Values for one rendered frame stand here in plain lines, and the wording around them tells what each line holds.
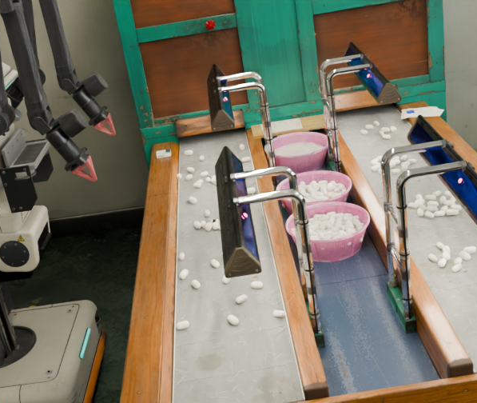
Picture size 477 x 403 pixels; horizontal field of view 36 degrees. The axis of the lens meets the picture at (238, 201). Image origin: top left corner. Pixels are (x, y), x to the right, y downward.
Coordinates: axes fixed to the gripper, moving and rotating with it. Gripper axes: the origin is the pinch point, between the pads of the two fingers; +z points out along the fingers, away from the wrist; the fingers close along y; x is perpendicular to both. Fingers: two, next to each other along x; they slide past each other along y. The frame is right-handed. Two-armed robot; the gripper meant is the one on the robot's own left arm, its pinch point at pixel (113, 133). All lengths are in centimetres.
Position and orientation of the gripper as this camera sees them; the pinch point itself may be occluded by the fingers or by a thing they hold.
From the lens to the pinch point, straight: 278.7
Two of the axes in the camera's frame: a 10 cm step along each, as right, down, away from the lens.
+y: -0.3, -4.1, 9.1
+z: 5.9, 7.3, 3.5
